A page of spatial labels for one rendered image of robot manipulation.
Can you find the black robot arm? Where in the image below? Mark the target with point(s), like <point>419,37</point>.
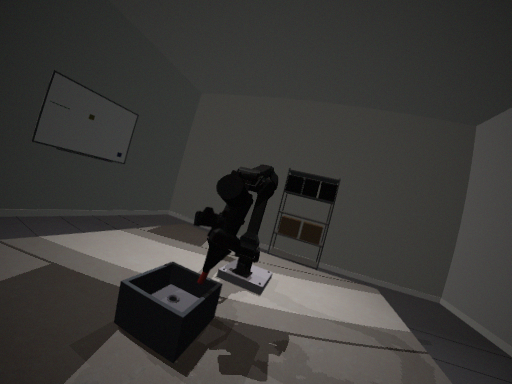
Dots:
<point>233,189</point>

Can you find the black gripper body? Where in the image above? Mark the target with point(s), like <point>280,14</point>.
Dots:
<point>226,236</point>

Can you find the white square plate with hole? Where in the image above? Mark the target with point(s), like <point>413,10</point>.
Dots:
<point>175,297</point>

